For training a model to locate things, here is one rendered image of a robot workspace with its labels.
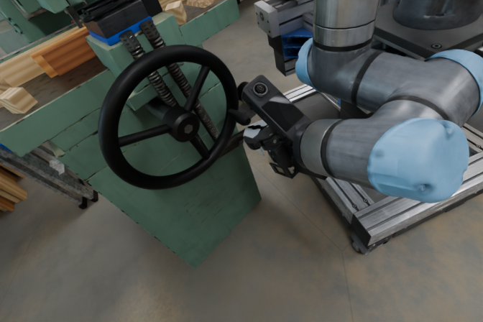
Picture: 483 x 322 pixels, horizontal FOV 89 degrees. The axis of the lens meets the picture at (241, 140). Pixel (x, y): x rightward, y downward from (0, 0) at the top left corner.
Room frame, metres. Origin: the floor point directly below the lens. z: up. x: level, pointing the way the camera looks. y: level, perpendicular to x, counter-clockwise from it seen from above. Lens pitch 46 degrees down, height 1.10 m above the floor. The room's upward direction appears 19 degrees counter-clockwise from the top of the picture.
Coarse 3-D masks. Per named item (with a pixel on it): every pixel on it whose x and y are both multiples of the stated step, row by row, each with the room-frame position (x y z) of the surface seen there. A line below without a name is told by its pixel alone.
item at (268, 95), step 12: (252, 84) 0.32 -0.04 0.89; (264, 84) 0.31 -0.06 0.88; (252, 96) 0.30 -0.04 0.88; (264, 96) 0.30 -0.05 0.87; (276, 96) 0.29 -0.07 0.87; (252, 108) 0.30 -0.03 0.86; (264, 108) 0.28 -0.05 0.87; (276, 108) 0.28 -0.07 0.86; (288, 108) 0.28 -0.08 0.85; (264, 120) 0.28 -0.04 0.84; (276, 120) 0.26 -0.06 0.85; (288, 120) 0.26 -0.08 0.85; (300, 120) 0.26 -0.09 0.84; (276, 132) 0.26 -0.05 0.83; (288, 132) 0.24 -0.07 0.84
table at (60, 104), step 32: (224, 0) 0.69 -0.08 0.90; (192, 32) 0.63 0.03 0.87; (96, 64) 0.56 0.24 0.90; (192, 64) 0.51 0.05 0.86; (32, 96) 0.51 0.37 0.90; (64, 96) 0.47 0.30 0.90; (96, 96) 0.49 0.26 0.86; (0, 128) 0.42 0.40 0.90; (32, 128) 0.43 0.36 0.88; (64, 128) 0.45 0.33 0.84
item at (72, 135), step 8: (96, 112) 0.48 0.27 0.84; (80, 120) 0.47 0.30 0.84; (88, 120) 0.47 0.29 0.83; (96, 120) 0.48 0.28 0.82; (72, 128) 0.45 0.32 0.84; (80, 128) 0.46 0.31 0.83; (88, 128) 0.47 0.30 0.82; (96, 128) 0.47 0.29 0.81; (56, 136) 0.44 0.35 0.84; (64, 136) 0.44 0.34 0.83; (72, 136) 0.45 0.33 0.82; (80, 136) 0.46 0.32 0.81; (56, 144) 0.43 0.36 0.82; (64, 144) 0.44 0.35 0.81; (72, 144) 0.44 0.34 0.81
